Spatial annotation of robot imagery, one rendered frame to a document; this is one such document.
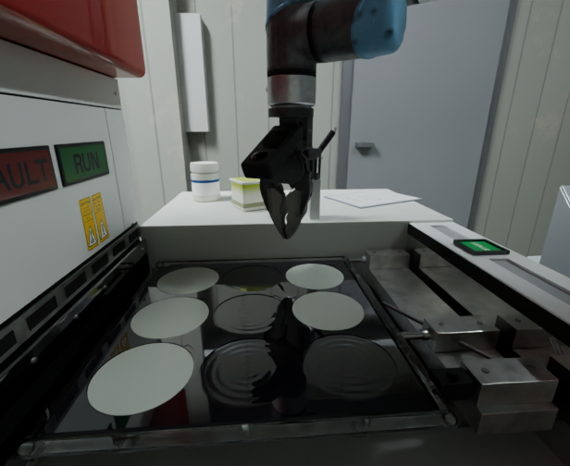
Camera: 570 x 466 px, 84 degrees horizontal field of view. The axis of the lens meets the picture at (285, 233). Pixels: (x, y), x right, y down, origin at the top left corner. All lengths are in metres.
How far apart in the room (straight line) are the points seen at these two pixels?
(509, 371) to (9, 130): 0.54
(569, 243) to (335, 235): 0.52
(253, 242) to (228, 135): 1.73
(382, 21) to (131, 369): 0.48
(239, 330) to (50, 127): 0.32
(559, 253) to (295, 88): 0.71
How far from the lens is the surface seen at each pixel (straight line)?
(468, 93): 2.71
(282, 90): 0.50
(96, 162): 0.53
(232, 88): 2.33
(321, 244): 0.65
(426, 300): 0.57
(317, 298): 0.49
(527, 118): 3.07
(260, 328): 0.42
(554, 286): 0.52
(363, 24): 0.46
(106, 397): 0.38
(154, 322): 0.46
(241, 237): 0.63
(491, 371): 0.41
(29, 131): 0.42
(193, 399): 0.34
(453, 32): 2.68
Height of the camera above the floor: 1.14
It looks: 18 degrees down
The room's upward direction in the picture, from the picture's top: straight up
